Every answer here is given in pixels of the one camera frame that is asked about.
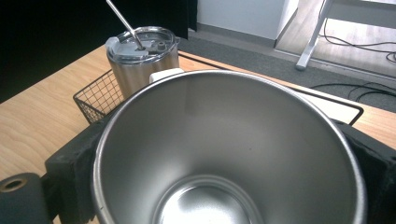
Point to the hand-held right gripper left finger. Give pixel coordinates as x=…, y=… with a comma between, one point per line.
x=71, y=174

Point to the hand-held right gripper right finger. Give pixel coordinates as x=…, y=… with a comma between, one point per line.
x=379, y=180

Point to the stainless steel tumbler with lid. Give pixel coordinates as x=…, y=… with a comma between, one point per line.
x=140, y=76

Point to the white mug with steel interior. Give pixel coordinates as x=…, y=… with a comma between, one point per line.
x=224, y=130

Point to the metal drinking straw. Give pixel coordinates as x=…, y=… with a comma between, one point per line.
x=124, y=22

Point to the dark curtain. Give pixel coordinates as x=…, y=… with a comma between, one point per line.
x=56, y=34

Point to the white cabinet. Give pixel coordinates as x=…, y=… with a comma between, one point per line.
x=239, y=15

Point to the white metal desk frame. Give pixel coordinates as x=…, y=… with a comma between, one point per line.
x=314, y=40

